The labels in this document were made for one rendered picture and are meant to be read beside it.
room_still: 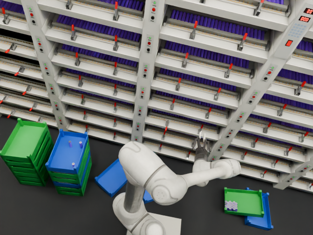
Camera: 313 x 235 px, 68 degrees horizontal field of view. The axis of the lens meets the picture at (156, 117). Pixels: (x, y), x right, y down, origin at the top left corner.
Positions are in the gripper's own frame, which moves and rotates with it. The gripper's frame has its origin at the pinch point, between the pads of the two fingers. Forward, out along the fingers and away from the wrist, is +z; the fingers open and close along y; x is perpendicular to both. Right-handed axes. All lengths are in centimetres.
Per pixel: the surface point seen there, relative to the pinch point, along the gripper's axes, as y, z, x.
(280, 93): 34, 2, 48
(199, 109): -6.7, 13.0, 13.7
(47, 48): -115, 2, 39
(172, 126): -22.4, 11.8, -7.8
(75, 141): -90, -17, -21
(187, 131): -9.5, 11.0, -8.3
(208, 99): -4.8, 4.9, 29.9
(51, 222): -93, -58, -68
